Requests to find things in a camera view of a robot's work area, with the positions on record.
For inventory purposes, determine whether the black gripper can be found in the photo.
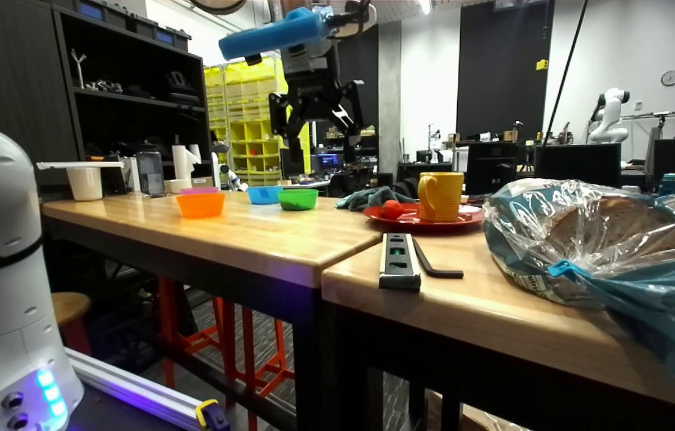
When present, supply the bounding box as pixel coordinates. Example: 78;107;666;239
267;51;364;139

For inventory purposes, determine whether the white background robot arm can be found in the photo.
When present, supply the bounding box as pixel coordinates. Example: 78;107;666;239
473;88;629;145

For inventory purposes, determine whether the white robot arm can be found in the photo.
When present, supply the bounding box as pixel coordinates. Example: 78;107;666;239
0;131;379;431

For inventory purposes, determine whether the yellow storage bin rack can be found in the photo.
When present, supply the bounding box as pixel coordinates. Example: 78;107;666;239
203;56;286;184

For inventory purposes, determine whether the green plastic bowl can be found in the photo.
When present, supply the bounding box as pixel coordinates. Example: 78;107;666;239
280;186;318;210

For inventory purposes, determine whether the blue plastic bowl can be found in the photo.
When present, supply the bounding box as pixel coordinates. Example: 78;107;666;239
247;184;280;205

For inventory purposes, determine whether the grey-green cloth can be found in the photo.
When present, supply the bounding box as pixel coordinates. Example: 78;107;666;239
337;186;412;212

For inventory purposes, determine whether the red tomato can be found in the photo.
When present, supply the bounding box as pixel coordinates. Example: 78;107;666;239
381;199;404;220

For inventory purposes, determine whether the yellow mug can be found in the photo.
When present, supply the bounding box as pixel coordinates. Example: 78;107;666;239
417;172;464;222

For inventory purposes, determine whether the pink plastic bowl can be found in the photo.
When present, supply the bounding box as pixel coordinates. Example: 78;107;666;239
176;186;218;197

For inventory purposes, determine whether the orange plastic bowl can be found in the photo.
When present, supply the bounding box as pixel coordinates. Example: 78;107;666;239
176;191;224;218

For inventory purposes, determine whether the red plate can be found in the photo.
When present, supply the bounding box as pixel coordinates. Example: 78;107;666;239
364;200;484;234

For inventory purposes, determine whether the black shelving unit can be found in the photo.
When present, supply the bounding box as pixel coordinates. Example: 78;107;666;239
0;0;213;199

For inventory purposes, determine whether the small white ceramic cup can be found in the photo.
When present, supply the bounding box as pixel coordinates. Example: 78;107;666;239
66;167;103;200

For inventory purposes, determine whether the wooden stool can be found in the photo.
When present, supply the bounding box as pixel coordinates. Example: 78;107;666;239
53;293;91;351

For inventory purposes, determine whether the blue wrist camera cover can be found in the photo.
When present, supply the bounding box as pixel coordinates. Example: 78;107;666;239
218;7;335;60

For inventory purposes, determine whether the wall clock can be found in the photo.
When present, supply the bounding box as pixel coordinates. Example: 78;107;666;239
661;69;675;88

